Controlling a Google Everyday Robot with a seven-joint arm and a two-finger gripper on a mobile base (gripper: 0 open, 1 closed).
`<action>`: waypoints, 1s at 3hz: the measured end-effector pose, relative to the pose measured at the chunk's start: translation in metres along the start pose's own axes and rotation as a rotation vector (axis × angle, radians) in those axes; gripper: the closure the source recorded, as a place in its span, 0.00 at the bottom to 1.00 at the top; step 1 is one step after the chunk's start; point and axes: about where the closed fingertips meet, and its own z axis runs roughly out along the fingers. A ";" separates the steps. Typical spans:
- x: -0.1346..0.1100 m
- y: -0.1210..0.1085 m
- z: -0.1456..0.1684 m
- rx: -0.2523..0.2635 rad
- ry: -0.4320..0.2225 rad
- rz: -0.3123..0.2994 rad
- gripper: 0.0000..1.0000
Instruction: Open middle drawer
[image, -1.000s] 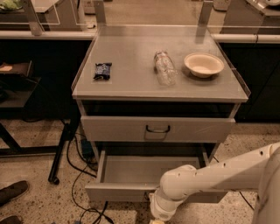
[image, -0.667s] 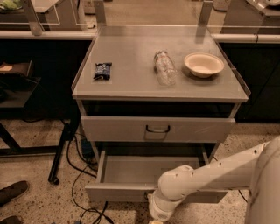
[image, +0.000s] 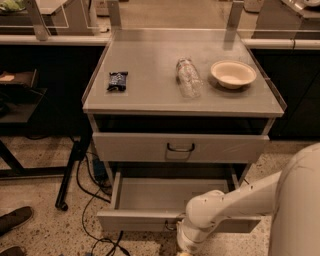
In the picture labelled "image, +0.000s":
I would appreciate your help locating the grey drawer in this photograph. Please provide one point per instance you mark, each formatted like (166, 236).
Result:
(152, 204)
(193, 148)

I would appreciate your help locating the dark shoe lower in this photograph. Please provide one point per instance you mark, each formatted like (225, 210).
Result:
(13, 251)

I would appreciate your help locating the grey drawer cabinet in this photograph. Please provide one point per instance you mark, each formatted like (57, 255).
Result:
(153, 103)

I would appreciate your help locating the dark blue snack packet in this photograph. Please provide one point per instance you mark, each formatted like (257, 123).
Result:
(117, 81)

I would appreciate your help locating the black side shelf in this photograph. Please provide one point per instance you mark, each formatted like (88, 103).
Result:
(19, 96)

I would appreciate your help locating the black table frame leg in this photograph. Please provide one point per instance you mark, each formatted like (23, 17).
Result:
(17, 170)

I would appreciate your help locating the white horizontal rail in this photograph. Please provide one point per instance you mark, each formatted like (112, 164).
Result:
(102, 41)

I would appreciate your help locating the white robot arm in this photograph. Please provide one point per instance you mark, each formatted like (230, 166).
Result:
(291, 197)

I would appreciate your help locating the white paper bowl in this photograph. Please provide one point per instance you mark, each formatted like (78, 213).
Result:
(232, 74)

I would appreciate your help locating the clear plastic bottle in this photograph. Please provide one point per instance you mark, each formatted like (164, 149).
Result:
(189, 80)

